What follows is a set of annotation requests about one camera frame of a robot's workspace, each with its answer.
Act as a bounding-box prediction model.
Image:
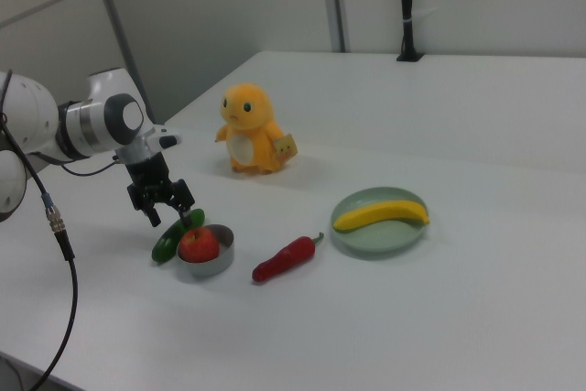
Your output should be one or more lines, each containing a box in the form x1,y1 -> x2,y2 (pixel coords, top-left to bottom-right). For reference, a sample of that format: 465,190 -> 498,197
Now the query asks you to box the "small grey metal bowl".
175,223 -> 236,278

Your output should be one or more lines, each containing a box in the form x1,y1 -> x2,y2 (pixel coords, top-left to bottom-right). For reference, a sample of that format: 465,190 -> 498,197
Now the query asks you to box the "black camera pole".
396,0 -> 426,63

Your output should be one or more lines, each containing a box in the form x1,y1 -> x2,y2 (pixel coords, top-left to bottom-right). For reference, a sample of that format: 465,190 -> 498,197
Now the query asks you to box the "thick black cable with connector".
0,70 -> 80,391

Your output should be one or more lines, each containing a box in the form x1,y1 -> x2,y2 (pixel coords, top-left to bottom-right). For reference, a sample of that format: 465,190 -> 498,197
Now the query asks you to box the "grey partition post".
85,0 -> 157,123
319,0 -> 348,53

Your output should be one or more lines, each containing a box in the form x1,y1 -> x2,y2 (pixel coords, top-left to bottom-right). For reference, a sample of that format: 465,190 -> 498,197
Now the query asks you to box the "pale green plate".
330,186 -> 431,260

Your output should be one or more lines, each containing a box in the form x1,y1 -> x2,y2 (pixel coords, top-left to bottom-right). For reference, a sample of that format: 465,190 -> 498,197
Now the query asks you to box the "orange plush toy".
213,82 -> 299,176

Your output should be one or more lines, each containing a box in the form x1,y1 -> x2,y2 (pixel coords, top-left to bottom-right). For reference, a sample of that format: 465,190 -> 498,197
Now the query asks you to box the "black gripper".
118,145 -> 197,229

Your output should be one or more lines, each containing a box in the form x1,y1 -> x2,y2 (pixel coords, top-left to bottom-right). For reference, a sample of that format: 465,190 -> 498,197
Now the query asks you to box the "red chili pepper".
251,232 -> 326,285

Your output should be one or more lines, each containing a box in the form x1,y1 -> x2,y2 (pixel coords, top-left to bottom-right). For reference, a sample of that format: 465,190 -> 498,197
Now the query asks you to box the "red apple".
177,225 -> 220,263

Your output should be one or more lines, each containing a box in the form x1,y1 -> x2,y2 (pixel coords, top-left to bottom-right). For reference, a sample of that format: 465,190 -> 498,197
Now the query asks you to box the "dark green cucumber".
151,208 -> 206,266

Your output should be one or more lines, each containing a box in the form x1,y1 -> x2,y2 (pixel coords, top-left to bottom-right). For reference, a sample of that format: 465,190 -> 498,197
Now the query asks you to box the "thin black cable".
27,151 -> 121,178

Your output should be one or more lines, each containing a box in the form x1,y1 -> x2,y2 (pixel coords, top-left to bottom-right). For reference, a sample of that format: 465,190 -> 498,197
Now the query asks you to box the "yellow banana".
332,200 -> 432,232

